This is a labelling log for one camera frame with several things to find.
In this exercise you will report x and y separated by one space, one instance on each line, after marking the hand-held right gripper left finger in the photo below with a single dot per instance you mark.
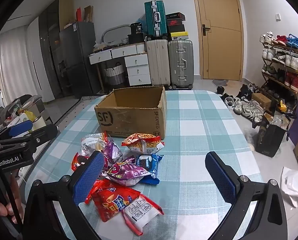
89 177

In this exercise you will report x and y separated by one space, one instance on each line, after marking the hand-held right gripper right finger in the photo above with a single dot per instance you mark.
221 177

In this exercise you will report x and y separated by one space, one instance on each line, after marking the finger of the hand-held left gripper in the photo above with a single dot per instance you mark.
20 128
41 135

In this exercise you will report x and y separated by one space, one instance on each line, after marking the red cookie packet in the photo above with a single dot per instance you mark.
79 161

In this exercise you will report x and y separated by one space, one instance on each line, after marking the red cone snack packet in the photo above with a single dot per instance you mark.
106 200

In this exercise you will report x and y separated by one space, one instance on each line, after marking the bread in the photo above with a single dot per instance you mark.
99 145

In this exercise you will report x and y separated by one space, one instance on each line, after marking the white grey snack packet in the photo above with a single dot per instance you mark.
89 142

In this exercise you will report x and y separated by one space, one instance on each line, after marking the purple candy packet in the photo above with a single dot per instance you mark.
129 172
112 151

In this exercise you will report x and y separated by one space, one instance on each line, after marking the blue cookie packet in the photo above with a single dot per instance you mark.
149 163

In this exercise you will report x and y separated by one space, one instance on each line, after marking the orange noodle snack packet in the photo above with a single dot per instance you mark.
141 142

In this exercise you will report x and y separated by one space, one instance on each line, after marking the person's left hand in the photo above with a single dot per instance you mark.
18 195

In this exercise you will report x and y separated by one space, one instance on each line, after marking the cream cup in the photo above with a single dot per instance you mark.
40 123

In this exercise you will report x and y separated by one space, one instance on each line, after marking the grey bin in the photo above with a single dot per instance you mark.
34 103

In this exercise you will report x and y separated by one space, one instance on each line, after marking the black paper bag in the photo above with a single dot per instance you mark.
268 140

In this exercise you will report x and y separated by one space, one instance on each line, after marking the white wardrobe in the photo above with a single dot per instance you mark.
39 67

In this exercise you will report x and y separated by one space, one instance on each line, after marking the white curtain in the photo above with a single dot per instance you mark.
14 62

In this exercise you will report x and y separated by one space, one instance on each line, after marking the white plastic bag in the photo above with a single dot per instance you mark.
296 182

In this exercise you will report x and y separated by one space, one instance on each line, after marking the pile of shoes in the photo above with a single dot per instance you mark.
248 107

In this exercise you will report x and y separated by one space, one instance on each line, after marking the small brown cardboard box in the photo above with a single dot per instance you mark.
261 101

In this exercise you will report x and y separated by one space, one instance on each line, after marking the dark grey refrigerator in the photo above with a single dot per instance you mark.
79 55

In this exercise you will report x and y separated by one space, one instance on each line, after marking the tall dark glass cabinet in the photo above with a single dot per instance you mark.
51 42

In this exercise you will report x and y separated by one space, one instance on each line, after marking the woven laundry basket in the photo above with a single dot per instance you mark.
114 73

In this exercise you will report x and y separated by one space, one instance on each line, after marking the grey door mat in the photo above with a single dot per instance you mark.
220 82

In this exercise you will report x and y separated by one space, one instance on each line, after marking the white desk with drawers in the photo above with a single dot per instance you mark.
139 67

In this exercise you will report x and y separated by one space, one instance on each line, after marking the oval mirror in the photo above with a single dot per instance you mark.
106 33

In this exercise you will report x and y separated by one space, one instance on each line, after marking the silver suitcase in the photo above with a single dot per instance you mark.
181 62

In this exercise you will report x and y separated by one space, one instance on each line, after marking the red bag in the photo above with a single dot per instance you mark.
79 16

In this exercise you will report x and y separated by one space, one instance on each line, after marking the brown paper bag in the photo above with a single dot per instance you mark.
88 13

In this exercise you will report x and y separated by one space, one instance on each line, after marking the beige suitcase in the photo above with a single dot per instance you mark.
159 62

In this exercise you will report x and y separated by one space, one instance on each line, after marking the wooden door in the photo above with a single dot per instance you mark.
221 42

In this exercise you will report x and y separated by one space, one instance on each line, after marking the black case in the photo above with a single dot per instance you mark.
136 38

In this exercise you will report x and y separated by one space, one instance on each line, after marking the black labelled tub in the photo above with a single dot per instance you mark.
136 28

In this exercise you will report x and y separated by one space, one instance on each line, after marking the yellow and black shoe box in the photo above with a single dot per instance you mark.
179 35

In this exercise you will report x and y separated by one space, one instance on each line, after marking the blue plastic bag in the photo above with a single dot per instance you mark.
141 22

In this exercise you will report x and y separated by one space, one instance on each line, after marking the plain black shoe box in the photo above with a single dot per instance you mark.
176 28

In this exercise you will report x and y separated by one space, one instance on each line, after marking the red and black shoe box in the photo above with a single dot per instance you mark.
175 22

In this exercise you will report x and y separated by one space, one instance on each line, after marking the teal suitcase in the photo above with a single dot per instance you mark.
155 15

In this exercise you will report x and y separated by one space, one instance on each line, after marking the black lidded shoe box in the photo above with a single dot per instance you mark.
175 16

